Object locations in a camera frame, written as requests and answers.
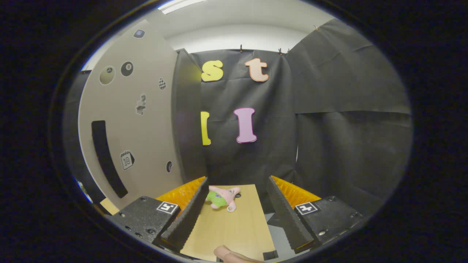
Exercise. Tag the light grey shoe cabinet door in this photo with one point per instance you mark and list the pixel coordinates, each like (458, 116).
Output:
(146, 128)

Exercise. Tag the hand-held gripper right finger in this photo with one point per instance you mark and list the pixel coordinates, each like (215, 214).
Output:
(287, 219)

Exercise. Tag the long ceiling light panel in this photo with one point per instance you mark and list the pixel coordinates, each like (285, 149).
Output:
(181, 5)

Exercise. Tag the black table corner bracket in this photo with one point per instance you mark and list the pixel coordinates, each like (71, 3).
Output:
(270, 255)

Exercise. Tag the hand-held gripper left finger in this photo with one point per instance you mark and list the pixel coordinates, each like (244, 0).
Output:
(190, 219)

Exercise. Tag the pink and green plush toy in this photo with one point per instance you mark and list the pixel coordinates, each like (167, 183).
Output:
(228, 195)

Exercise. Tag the black backdrop cloth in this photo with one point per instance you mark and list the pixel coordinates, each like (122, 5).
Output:
(329, 128)

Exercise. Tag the dark grey shoe cabinet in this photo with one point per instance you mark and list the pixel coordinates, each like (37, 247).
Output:
(188, 120)

